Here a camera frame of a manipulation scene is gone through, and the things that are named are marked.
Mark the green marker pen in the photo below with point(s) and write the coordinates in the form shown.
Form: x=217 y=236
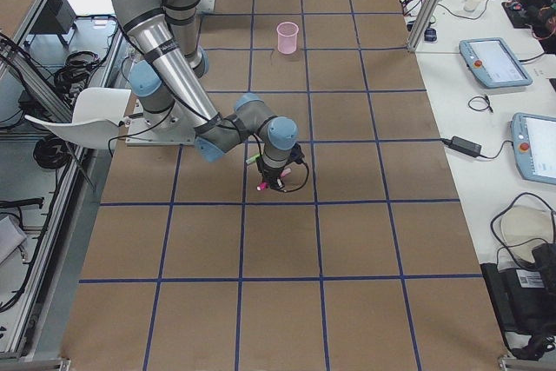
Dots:
x=252 y=159

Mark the pink mesh cup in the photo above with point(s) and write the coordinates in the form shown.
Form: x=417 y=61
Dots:
x=287 y=33

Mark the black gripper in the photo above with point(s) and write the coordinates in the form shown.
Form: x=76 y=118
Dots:
x=269 y=174

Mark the near teach pendant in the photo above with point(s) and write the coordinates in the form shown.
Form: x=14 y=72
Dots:
x=534 y=146

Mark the pink marker pen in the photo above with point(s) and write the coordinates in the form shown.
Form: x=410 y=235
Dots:
x=273 y=180

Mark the black power adapter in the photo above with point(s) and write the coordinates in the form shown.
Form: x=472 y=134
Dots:
x=462 y=146

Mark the teach pendant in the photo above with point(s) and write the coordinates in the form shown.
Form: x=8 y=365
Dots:
x=534 y=146
x=493 y=64

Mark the white paper cup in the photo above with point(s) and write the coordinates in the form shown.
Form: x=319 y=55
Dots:
x=471 y=5

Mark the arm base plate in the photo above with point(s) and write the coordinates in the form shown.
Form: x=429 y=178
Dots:
x=206 y=7
x=160 y=120

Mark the small blue device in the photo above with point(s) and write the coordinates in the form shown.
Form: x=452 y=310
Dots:
x=430 y=35

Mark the white plastic chair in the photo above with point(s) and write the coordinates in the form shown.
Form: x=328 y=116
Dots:
x=96 y=118

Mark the far teach pendant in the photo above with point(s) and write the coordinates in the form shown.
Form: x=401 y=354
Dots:
x=493 y=64

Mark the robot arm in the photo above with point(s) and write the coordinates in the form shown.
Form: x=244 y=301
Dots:
x=165 y=33

